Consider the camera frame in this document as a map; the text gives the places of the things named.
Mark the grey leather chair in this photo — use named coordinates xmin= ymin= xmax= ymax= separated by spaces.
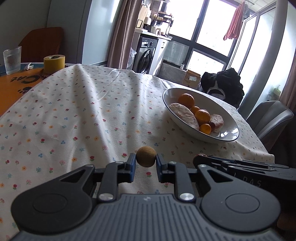
xmin=246 ymin=100 xmax=294 ymax=152

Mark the washing machine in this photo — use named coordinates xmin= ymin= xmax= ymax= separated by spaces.
xmin=133 ymin=37 xmax=158 ymax=74

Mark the cardboard box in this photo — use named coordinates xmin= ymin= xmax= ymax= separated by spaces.
xmin=182 ymin=70 xmax=201 ymax=89

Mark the brown curtain left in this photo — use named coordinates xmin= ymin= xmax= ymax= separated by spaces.
xmin=107 ymin=0 xmax=142 ymax=69

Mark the kitchen counter rack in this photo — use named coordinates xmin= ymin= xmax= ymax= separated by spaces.
xmin=150 ymin=11 xmax=174 ymax=37

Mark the brown longan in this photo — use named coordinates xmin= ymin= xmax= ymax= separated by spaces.
xmin=136 ymin=146 xmax=157 ymax=168

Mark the white floral tablecloth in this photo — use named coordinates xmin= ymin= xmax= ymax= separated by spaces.
xmin=1 ymin=64 xmax=274 ymax=240

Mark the yellow tape roll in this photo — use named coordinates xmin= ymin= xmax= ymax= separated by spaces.
xmin=44 ymin=55 xmax=65 ymax=74

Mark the large peeled pomelo segment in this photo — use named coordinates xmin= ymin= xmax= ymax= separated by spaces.
xmin=169 ymin=102 xmax=200 ymax=130

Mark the small kumquat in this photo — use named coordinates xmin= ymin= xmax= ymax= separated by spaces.
xmin=190 ymin=106 xmax=200 ymax=114
xmin=199 ymin=123 xmax=212 ymax=135

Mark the dark passion fruit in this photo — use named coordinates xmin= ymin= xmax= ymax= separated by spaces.
xmin=195 ymin=153 xmax=208 ymax=158

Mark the orange tangerine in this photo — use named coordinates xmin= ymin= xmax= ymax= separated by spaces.
xmin=194 ymin=109 xmax=211 ymax=125
xmin=178 ymin=93 xmax=195 ymax=109

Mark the far drinking glass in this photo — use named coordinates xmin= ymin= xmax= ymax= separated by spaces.
xmin=3 ymin=46 xmax=22 ymax=75

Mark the white oval bowl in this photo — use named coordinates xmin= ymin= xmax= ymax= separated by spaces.
xmin=162 ymin=88 xmax=239 ymax=143

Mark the orange cat table mat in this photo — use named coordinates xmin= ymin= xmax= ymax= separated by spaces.
xmin=1 ymin=63 xmax=49 ymax=115

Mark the black clothing pile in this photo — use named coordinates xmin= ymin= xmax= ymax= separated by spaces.
xmin=201 ymin=68 xmax=244 ymax=108

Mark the red jujube fruit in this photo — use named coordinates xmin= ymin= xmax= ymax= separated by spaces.
xmin=209 ymin=121 xmax=216 ymax=132

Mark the pink hanging towel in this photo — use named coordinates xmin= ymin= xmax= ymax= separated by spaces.
xmin=223 ymin=1 xmax=245 ymax=41

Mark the small peeled pomelo segment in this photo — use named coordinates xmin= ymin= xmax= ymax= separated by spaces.
xmin=210 ymin=114 xmax=224 ymax=133

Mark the white refrigerator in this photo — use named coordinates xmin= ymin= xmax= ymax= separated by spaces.
xmin=47 ymin=0 xmax=122 ymax=66

